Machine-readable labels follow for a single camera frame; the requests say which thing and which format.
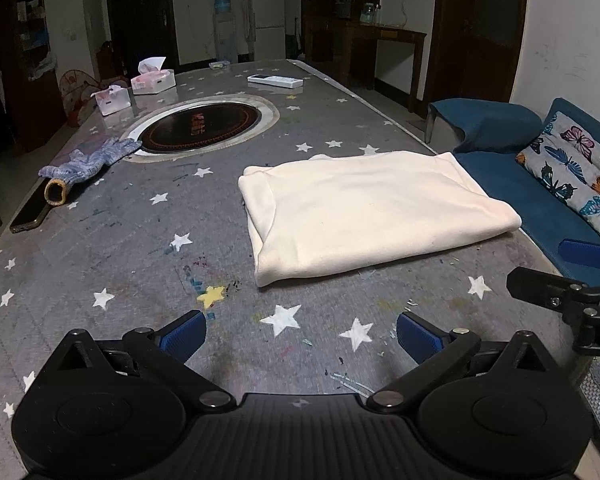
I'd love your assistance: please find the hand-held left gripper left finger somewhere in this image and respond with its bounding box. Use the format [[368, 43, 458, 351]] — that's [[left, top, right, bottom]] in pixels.
[[47, 310, 233, 409]]

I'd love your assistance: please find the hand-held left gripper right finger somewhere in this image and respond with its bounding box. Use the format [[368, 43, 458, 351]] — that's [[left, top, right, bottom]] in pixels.
[[367, 311, 563, 409]]

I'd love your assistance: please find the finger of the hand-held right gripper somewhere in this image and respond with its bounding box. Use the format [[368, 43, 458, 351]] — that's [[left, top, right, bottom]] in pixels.
[[559, 240, 600, 281], [506, 266, 588, 313]]

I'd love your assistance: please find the cream garment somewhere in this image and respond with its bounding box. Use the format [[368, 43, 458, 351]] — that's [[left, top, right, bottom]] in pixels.
[[237, 151, 523, 288]]

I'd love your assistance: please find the butterfly print pillow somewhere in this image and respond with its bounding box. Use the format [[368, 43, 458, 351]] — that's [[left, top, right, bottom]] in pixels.
[[516, 111, 600, 245]]

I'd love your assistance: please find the grey star-print table cover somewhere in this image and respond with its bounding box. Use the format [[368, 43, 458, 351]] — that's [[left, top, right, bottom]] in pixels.
[[0, 59, 596, 480]]

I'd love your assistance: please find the blue sofa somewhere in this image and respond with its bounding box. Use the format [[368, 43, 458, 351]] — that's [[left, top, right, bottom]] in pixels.
[[426, 97, 600, 443]]

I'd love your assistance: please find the dark smartphone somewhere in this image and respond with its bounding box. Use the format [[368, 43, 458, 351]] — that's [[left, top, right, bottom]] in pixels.
[[9, 187, 53, 233]]

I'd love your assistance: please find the blue-grey knitted glove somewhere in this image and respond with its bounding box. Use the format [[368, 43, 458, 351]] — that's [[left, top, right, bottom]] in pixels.
[[38, 137, 143, 207]]

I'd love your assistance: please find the round black induction cooktop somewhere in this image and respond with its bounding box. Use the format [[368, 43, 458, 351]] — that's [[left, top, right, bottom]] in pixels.
[[125, 94, 281, 163]]

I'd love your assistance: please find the small pink white tissue box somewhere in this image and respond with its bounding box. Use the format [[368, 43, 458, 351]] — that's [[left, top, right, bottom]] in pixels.
[[91, 85, 131, 117]]

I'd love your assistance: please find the brown wooden glass-panel door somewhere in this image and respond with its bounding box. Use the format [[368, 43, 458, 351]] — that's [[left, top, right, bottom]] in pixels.
[[424, 0, 530, 111]]

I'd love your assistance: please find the large pink white tissue box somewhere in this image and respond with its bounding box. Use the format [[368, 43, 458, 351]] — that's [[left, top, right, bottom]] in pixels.
[[131, 56, 176, 95]]

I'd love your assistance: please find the round pink fan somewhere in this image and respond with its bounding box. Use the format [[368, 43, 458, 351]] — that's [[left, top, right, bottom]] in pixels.
[[60, 69, 101, 128]]

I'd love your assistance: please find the white remote control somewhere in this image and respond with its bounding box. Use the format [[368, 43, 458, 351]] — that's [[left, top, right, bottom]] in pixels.
[[247, 74, 304, 90]]

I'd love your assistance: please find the dark shelf cabinet with bags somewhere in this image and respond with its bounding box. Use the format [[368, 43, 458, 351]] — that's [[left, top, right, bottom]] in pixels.
[[0, 0, 66, 153]]

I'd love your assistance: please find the dark wooden desk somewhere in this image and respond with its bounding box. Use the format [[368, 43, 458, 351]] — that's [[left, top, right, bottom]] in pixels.
[[325, 19, 427, 113]]

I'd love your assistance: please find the white water dispenser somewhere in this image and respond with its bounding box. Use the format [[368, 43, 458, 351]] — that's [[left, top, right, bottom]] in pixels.
[[214, 14, 237, 65]]

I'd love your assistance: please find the dark entrance door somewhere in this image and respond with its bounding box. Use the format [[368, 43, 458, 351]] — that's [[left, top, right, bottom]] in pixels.
[[105, 0, 180, 75]]

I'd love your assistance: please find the white refrigerator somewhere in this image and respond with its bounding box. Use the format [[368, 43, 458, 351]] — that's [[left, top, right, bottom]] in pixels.
[[251, 0, 287, 62]]

